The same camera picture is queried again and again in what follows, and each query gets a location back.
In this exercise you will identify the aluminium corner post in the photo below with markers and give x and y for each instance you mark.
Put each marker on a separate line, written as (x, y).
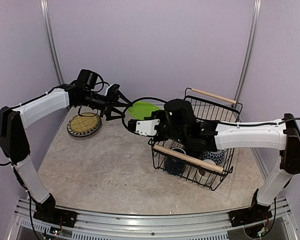
(44, 5)
(249, 49)

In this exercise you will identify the green leaf shaped plate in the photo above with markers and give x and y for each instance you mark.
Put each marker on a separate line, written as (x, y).
(142, 109)

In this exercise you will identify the black white striped plate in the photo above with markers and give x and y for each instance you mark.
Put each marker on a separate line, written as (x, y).
(85, 134)

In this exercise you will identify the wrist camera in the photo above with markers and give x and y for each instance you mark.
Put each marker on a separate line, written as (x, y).
(145, 128)
(87, 79)

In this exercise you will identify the wooden rack handle far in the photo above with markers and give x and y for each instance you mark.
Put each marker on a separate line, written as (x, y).
(212, 95)

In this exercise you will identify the right aluminium corner post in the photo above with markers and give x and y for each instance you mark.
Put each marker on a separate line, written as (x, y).
(249, 49)

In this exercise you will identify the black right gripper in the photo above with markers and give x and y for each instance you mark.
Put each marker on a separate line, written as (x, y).
(161, 113)

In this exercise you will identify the aluminium front rail frame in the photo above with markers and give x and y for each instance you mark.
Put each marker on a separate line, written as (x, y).
(93, 225)

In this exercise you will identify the black wire dish rack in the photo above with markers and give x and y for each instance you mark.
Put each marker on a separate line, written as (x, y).
(205, 111)

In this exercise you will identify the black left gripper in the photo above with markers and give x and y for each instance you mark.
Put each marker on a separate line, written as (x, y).
(109, 104)

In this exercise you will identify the wooden rack handle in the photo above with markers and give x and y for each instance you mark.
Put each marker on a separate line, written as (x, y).
(212, 95)
(190, 159)

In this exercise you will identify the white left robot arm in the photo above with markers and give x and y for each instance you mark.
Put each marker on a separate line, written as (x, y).
(19, 123)

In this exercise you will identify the blue white patterned bowl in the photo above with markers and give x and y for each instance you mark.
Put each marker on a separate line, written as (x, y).
(217, 157)

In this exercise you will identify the dark blue mug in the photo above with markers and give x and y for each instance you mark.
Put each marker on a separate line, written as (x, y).
(173, 166)

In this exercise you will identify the wooden rack handle near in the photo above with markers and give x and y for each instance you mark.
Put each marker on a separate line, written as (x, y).
(190, 159)

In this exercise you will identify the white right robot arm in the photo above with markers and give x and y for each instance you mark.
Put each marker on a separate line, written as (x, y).
(281, 134)

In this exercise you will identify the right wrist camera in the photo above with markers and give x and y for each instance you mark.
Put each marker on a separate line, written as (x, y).
(145, 128)

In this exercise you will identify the yellow woven pattern plate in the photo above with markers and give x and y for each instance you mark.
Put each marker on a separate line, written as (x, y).
(84, 122)

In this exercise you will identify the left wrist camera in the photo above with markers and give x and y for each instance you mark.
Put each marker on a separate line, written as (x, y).
(87, 79)

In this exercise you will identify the left aluminium corner post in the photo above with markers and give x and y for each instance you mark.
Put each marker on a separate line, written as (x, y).
(44, 5)

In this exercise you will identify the white cup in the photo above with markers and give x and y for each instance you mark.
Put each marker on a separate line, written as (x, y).
(203, 177)

